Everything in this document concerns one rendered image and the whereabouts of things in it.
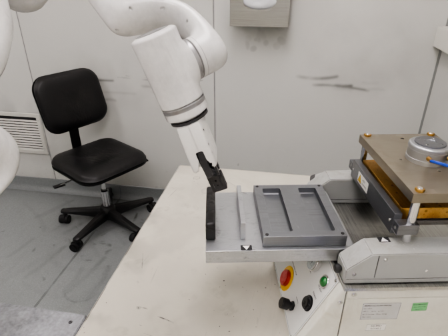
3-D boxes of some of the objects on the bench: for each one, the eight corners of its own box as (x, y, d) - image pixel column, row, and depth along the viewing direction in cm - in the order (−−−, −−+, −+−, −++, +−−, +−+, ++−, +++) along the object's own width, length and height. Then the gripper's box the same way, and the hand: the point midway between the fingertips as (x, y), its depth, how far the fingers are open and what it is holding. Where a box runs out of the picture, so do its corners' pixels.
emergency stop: (283, 279, 94) (291, 267, 92) (286, 291, 91) (295, 279, 89) (278, 277, 94) (286, 265, 92) (281, 289, 90) (289, 277, 89)
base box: (453, 243, 109) (471, 192, 102) (559, 361, 76) (597, 299, 68) (271, 246, 108) (274, 195, 100) (297, 367, 75) (305, 305, 67)
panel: (271, 249, 106) (305, 198, 99) (291, 342, 80) (339, 281, 72) (265, 247, 106) (299, 195, 98) (283, 339, 79) (331, 278, 72)
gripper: (204, 118, 64) (239, 203, 72) (205, 93, 77) (235, 167, 85) (163, 133, 65) (203, 214, 73) (172, 105, 78) (205, 177, 86)
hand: (217, 181), depth 78 cm, fingers closed
